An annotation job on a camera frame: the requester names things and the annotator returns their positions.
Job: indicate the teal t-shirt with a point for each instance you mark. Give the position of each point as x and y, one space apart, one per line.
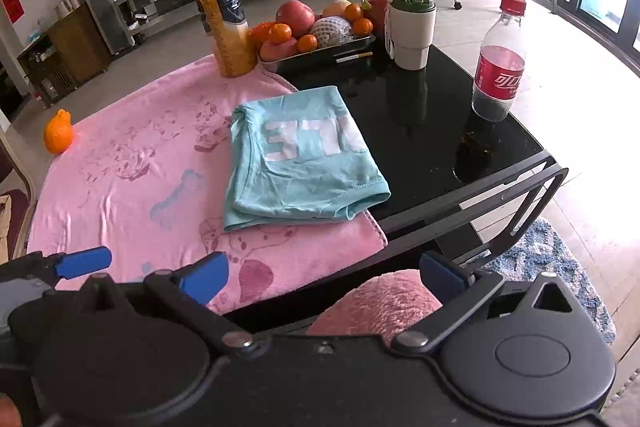
300 167

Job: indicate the beige garment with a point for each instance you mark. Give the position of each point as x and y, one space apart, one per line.
5 209

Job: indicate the black table frame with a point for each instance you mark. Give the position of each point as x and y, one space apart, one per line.
530 192

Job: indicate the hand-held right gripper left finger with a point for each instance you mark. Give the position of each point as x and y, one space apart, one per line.
205 277

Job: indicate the orange juice bottle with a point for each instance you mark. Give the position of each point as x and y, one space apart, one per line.
225 27

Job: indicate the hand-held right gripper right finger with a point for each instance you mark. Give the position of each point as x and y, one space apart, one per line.
440 276

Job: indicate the blue patterned rug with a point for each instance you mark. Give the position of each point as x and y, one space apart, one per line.
565 267

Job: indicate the bumpy orange citrus fruit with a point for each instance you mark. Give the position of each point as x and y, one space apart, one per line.
59 134

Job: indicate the maroon banquet chair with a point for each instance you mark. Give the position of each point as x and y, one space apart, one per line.
15 207

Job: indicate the orange fruit in net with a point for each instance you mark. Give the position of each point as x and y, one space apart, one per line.
260 34

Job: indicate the metal fruit tray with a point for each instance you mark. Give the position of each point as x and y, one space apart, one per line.
320 57

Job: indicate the red apple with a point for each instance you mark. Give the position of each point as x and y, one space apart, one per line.
296 18

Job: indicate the cluster of white cups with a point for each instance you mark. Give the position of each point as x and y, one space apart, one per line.
67 4

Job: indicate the grey tower speaker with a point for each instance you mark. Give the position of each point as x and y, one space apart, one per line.
102 2

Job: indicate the cola bottle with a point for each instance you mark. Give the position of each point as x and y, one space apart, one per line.
500 77

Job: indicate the white cup with green lid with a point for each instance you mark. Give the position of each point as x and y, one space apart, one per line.
410 37

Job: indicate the fruit in white foam net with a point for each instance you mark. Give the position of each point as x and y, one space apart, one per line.
330 32

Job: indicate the cigarette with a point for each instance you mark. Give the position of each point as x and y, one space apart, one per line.
354 57

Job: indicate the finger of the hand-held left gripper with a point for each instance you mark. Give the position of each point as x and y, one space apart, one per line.
82 263

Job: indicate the wooden cabinet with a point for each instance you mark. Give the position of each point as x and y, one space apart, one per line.
70 52

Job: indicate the pink printed towel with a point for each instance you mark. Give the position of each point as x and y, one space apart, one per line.
125 187

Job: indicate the person's left hand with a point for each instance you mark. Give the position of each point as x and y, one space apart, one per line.
10 413

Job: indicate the pale yellow-pink fruit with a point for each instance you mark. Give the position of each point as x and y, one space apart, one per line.
336 8

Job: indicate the small tangerine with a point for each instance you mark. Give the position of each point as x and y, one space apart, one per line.
281 33
307 43
354 12
363 27

